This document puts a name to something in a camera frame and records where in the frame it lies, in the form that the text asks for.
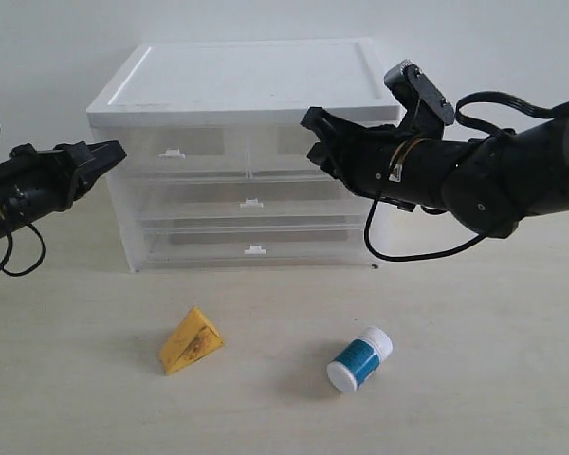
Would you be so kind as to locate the white plastic drawer cabinet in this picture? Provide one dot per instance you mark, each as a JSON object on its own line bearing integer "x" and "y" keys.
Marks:
{"x": 236, "y": 85}

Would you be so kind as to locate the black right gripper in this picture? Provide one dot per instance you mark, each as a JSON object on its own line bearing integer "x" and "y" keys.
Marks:
{"x": 365, "y": 160}

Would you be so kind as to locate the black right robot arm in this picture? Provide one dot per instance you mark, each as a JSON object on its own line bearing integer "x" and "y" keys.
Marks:
{"x": 488, "y": 185}

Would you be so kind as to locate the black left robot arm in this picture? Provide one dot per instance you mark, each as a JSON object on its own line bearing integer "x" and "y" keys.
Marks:
{"x": 34, "y": 184}

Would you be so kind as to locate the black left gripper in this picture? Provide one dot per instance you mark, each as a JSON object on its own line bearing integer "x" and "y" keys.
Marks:
{"x": 35, "y": 183}

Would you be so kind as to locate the white blue pill bottle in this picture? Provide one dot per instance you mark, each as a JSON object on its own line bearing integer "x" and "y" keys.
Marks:
{"x": 348, "y": 370}

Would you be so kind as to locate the yellow wedge block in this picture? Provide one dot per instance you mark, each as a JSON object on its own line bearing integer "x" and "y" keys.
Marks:
{"x": 193, "y": 338}

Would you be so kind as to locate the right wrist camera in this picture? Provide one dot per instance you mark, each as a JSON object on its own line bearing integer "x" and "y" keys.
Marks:
{"x": 419, "y": 95}

